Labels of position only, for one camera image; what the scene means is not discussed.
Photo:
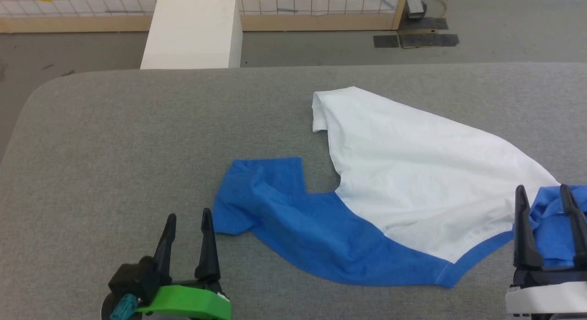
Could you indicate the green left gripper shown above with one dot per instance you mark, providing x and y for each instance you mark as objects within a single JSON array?
[{"x": 192, "y": 304}]

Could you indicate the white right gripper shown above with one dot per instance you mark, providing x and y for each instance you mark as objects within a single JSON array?
[{"x": 545, "y": 299}]

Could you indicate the white and blue t-shirt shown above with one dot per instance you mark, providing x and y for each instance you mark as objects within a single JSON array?
[{"x": 412, "y": 173}]

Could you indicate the white box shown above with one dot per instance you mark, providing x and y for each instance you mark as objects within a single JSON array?
[{"x": 192, "y": 31}]

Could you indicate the lemon print partition screen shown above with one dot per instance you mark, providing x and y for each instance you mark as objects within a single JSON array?
[{"x": 275, "y": 17}]

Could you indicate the small black floor mat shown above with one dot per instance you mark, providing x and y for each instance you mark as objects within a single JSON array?
[{"x": 385, "y": 41}]

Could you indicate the grey metal partition foot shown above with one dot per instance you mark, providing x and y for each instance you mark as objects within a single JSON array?
[{"x": 415, "y": 6}]

